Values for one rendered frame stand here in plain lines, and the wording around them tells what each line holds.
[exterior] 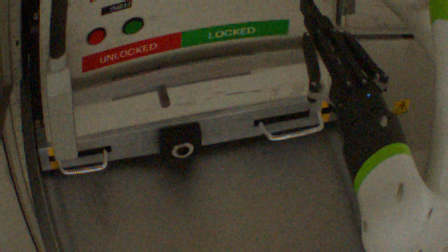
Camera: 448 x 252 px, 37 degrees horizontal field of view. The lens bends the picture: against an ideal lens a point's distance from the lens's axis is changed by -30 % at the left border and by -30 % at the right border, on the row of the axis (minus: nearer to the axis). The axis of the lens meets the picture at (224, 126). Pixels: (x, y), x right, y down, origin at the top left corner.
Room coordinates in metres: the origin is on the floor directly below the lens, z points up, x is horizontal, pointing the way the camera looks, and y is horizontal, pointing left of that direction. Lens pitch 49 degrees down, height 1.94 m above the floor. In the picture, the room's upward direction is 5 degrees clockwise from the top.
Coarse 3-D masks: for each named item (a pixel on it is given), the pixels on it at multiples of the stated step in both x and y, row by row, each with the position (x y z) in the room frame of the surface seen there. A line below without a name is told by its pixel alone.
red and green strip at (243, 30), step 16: (192, 32) 0.91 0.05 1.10; (208, 32) 0.92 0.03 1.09; (224, 32) 0.92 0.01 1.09; (240, 32) 0.93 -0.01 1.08; (256, 32) 0.94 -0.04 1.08; (272, 32) 0.95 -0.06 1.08; (128, 48) 0.88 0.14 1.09; (144, 48) 0.89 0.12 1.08; (160, 48) 0.89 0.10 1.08; (176, 48) 0.90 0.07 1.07; (96, 64) 0.86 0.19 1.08
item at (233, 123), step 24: (168, 120) 0.90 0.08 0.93; (192, 120) 0.90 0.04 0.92; (216, 120) 0.91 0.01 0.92; (240, 120) 0.92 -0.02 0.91; (264, 120) 0.94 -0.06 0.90; (288, 120) 0.95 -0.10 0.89; (48, 144) 0.82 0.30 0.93; (96, 144) 0.85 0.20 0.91; (120, 144) 0.86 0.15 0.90; (144, 144) 0.87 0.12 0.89; (48, 168) 0.81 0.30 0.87
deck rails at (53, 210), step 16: (32, 80) 1.04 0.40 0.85; (32, 96) 1.00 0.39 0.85; (32, 112) 0.94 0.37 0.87; (32, 128) 0.86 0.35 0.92; (336, 128) 0.97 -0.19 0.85; (336, 144) 0.94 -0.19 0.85; (336, 160) 0.90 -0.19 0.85; (48, 176) 0.81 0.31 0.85; (48, 192) 0.77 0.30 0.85; (352, 192) 0.83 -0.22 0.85; (48, 208) 0.73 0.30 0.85; (352, 208) 0.80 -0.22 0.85; (64, 224) 0.70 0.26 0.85; (64, 240) 0.67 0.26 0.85
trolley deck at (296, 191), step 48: (240, 144) 0.93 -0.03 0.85; (288, 144) 0.94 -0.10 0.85; (96, 192) 0.80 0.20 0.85; (144, 192) 0.82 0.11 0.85; (192, 192) 0.83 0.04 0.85; (240, 192) 0.84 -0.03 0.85; (288, 192) 0.84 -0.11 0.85; (336, 192) 0.84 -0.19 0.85; (48, 240) 0.66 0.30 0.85; (96, 240) 0.69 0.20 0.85; (144, 240) 0.71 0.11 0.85; (192, 240) 0.73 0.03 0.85; (240, 240) 0.74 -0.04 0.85; (288, 240) 0.74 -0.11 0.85; (336, 240) 0.73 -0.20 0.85
